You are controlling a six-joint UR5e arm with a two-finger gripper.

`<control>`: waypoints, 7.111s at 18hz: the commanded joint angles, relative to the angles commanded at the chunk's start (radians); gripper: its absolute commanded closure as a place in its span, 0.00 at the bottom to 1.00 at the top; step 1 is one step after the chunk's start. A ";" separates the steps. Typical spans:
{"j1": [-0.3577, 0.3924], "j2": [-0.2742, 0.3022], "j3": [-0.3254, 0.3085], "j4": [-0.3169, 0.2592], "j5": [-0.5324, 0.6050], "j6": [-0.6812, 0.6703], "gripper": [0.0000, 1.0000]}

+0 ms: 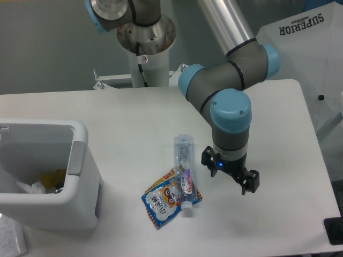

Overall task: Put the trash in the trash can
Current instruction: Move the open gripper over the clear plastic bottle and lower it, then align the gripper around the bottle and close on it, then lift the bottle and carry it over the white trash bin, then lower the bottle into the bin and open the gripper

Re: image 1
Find white crumpled tissue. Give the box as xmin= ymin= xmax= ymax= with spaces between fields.
xmin=17 ymin=181 xmax=46 ymax=194

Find white superior umbrella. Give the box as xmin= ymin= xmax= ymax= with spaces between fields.
xmin=257 ymin=1 xmax=342 ymax=140

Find blue snack wrapper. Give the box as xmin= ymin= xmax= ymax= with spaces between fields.
xmin=141 ymin=167 xmax=203 ymax=229

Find white metal bracket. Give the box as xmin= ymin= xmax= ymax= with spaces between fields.
xmin=93 ymin=64 xmax=188 ymax=90

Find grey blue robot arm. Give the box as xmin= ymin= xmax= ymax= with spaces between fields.
xmin=85 ymin=1 xmax=280 ymax=193

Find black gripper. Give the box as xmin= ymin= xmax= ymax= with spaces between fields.
xmin=201 ymin=146 xmax=259 ymax=195

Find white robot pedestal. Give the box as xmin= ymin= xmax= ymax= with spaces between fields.
xmin=117 ymin=14 xmax=176 ymax=87

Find clear plastic bottle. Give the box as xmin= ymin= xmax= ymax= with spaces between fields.
xmin=174 ymin=134 xmax=196 ymax=218

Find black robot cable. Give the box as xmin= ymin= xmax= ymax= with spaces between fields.
xmin=135 ymin=42 xmax=149 ymax=88

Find white paper sheet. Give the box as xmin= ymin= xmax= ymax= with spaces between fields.
xmin=1 ymin=214 xmax=28 ymax=256

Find white trash can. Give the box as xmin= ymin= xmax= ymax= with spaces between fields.
xmin=1 ymin=118 xmax=103 ymax=230

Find black device at edge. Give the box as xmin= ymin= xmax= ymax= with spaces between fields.
xmin=324 ymin=217 xmax=342 ymax=245

